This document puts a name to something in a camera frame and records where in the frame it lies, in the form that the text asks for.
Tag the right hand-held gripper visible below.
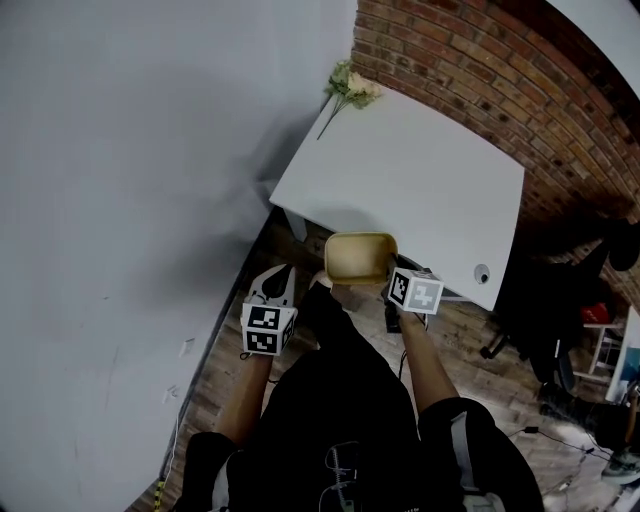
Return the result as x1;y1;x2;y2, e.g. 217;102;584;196
384;254;446;334

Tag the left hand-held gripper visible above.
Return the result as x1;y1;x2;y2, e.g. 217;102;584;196
241;264;299;358

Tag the tan rectangular tray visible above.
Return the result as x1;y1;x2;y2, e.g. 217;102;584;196
323;230;400;287

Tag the person's left forearm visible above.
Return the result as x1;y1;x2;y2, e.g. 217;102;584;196
214;351;275;447

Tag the person's right forearm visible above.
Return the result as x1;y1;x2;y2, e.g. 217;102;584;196
397;312;465;417

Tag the person's black clothing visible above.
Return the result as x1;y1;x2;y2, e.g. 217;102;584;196
172;282;546;512

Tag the black mesh office chair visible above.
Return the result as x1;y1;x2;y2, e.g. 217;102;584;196
479;214;640;406

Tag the pale artificial flower bunch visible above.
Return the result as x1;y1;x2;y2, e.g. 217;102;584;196
316;59;384;142

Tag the red box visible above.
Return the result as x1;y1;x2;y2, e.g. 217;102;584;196
579;302;614;326

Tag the white table with crossed legs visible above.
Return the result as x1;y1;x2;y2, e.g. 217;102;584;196
573;304;640;404

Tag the grey sneaker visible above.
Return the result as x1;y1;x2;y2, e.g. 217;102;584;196
601;446;640;484

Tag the grey bag strap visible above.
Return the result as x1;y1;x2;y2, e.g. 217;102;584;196
449;412;506;512

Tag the grey coiled cord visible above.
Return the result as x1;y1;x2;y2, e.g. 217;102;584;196
324;442;362;509

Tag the black floor cable with adapter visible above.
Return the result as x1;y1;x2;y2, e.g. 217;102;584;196
508;424;614;464

